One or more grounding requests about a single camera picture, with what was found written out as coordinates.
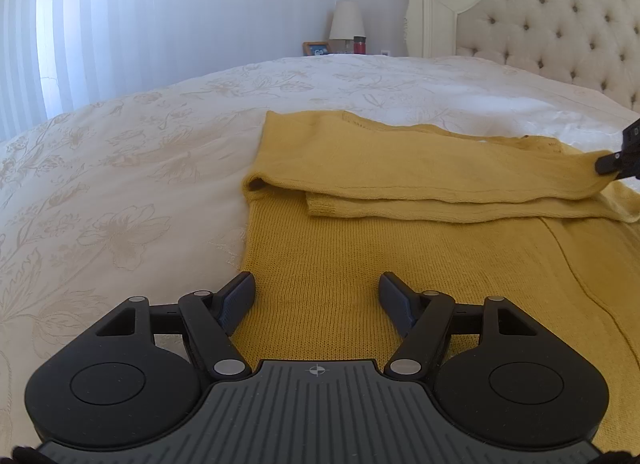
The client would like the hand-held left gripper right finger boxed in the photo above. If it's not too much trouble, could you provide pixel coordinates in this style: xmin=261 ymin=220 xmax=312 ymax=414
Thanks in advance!
xmin=378 ymin=271 xmax=532 ymax=380

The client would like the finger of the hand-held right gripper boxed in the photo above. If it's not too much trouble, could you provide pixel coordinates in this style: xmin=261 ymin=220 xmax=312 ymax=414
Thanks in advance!
xmin=594 ymin=117 xmax=640 ymax=180

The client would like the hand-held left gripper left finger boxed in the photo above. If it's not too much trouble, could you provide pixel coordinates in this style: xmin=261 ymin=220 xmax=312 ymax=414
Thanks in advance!
xmin=94 ymin=271 xmax=257 ymax=380

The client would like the yellow knit sweater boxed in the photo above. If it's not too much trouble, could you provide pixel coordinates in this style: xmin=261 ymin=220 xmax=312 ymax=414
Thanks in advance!
xmin=235 ymin=110 xmax=640 ymax=464

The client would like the white floral bedspread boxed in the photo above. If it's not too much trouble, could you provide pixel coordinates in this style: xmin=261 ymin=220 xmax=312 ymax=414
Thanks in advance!
xmin=0 ymin=54 xmax=640 ymax=464

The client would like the cream tufted headboard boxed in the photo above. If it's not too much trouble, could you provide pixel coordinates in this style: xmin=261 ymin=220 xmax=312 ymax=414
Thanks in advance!
xmin=403 ymin=0 xmax=640 ymax=112

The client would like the white table lamp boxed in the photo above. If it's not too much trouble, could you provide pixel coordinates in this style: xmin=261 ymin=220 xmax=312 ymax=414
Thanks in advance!
xmin=328 ymin=1 xmax=365 ymax=55

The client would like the white sheer curtain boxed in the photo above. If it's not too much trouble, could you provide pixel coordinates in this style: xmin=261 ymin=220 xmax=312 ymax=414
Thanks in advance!
xmin=0 ymin=0 xmax=251 ymax=125

